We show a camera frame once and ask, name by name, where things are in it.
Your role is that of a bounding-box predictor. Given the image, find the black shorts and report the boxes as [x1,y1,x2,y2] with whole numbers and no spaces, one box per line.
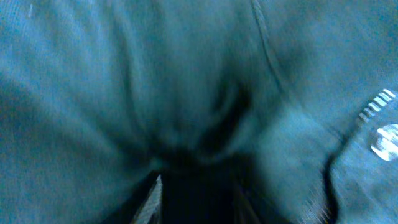
[1,0,397,223]

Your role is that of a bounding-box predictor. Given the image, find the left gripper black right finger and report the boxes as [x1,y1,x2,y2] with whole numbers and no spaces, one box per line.
[231,174,291,224]

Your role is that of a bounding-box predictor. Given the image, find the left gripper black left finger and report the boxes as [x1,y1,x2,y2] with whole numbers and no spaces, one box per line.
[102,173,163,224]

